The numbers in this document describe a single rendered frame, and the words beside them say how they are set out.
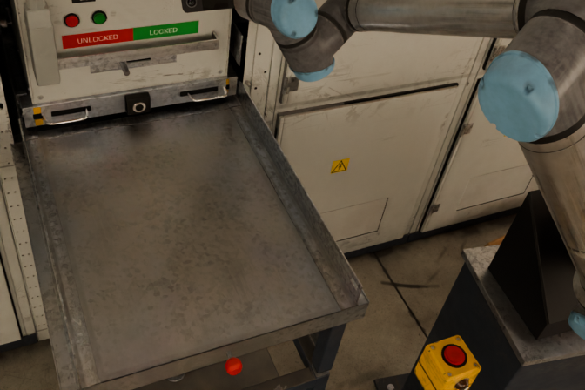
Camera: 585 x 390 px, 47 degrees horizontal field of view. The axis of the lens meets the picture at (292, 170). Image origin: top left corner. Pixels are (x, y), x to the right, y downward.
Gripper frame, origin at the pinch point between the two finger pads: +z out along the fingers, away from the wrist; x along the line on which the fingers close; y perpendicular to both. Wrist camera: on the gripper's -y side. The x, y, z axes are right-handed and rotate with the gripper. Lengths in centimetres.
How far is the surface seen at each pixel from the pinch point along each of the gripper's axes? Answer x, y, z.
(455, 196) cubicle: -103, 101, -6
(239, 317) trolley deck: -52, -26, -49
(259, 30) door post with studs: -15.3, 16.2, -3.1
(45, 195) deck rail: -39, -44, -1
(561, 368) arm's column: -81, 37, -86
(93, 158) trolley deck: -37.6, -29.1, 4.8
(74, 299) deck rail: -46, -50, -29
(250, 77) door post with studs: -29.4, 15.3, 1.3
